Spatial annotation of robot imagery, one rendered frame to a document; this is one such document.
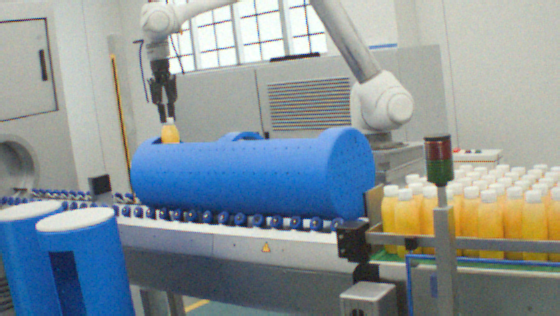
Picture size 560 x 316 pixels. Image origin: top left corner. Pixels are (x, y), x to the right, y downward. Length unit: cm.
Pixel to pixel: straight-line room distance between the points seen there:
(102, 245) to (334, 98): 206
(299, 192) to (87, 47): 561
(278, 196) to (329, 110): 193
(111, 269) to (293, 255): 60
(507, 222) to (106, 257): 125
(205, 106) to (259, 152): 262
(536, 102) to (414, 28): 108
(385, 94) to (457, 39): 250
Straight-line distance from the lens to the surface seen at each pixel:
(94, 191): 280
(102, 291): 214
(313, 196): 187
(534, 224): 157
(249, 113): 428
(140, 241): 248
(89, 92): 727
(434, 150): 137
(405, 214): 169
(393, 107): 228
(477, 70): 470
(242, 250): 212
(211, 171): 211
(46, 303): 252
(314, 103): 389
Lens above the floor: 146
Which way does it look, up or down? 9 degrees down
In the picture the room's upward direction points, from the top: 7 degrees counter-clockwise
